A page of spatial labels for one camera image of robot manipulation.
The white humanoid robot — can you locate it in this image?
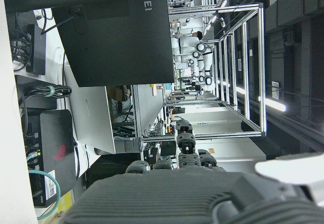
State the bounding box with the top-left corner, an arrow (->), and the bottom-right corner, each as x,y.
172,35 -> 215,85

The silver monitor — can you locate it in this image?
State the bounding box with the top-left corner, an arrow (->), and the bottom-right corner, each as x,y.
63,66 -> 117,154

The black Huawei monitor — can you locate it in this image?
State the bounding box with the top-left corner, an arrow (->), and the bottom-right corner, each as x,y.
4,0 -> 176,87

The black computer with red logo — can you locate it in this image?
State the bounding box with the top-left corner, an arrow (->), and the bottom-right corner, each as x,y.
25,109 -> 78,208

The ceiling light strip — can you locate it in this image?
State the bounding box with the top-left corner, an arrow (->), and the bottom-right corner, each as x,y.
258,96 -> 289,112

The black docking box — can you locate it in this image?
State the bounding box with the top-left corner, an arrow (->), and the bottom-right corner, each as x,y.
25,24 -> 47,75

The black cable bundle green tie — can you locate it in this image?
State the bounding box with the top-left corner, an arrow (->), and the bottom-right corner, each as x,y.
24,84 -> 73,100

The aluminium profile frame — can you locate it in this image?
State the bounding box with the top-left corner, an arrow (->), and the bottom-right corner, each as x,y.
167,3 -> 268,138

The teal network cable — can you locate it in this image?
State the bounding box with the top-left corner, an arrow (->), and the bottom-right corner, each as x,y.
27,169 -> 61,221

